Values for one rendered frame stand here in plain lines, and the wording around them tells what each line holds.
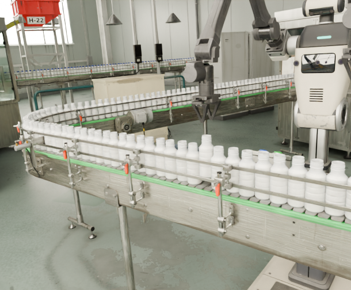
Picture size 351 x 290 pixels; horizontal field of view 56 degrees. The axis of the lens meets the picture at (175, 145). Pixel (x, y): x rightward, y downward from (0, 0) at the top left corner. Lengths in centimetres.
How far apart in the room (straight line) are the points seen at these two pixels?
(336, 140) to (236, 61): 343
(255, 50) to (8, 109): 529
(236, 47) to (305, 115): 600
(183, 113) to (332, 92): 199
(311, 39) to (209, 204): 92
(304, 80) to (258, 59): 646
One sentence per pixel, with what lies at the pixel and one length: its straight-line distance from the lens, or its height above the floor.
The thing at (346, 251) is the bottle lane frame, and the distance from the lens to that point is 114.
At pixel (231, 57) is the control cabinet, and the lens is 749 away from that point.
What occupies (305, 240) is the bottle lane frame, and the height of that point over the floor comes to 91.
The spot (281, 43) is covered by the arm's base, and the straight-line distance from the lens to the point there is 175.
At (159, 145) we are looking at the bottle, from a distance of 140.
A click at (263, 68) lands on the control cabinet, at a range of 825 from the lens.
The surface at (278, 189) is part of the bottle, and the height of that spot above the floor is 106.
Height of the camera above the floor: 151
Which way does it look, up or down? 15 degrees down
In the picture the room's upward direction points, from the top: 4 degrees counter-clockwise
